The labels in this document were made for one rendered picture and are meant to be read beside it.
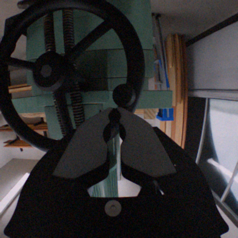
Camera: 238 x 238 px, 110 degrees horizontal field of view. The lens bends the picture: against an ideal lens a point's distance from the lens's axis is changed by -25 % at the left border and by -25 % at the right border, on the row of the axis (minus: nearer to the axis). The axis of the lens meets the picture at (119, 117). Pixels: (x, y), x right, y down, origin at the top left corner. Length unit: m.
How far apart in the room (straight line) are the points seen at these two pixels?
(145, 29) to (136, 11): 0.07
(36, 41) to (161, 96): 0.47
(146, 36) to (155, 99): 0.20
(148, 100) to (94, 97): 0.18
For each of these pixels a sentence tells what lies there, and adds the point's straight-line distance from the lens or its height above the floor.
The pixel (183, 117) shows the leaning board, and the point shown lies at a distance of 1.85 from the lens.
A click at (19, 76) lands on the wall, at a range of 3.81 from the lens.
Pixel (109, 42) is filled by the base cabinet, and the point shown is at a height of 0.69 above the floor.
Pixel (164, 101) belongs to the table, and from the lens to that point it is 0.38.
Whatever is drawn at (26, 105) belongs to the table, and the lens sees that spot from 0.48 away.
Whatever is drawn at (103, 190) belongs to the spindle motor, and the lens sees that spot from 0.66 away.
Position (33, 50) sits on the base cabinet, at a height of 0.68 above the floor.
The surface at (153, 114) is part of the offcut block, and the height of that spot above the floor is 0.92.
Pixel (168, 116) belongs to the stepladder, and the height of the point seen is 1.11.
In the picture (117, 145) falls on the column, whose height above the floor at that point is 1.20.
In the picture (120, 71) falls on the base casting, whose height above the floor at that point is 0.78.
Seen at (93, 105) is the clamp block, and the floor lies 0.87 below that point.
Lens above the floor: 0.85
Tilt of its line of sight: 13 degrees up
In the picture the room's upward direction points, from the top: 178 degrees clockwise
